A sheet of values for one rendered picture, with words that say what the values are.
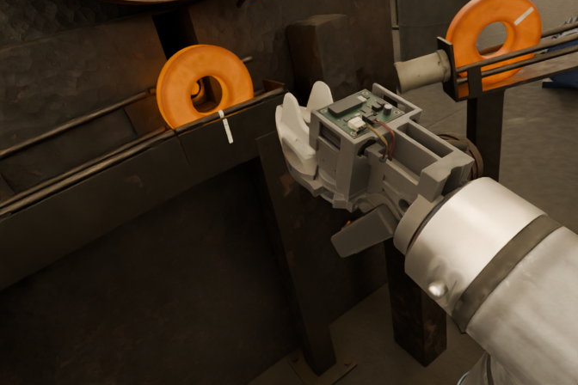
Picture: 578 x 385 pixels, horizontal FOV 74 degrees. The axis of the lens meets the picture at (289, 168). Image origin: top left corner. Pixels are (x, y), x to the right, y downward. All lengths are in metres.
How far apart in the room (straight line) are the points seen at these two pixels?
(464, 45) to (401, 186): 0.52
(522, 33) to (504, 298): 0.62
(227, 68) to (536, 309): 0.52
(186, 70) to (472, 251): 0.48
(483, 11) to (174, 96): 0.53
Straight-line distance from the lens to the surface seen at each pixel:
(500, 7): 0.78
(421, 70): 0.75
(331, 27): 0.69
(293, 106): 0.35
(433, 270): 0.26
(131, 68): 0.66
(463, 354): 1.10
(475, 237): 0.25
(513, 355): 0.26
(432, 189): 0.26
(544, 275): 0.25
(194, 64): 0.61
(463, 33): 0.76
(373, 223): 0.31
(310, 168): 0.34
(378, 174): 0.30
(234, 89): 0.64
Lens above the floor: 0.89
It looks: 27 degrees down
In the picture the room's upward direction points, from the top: 13 degrees counter-clockwise
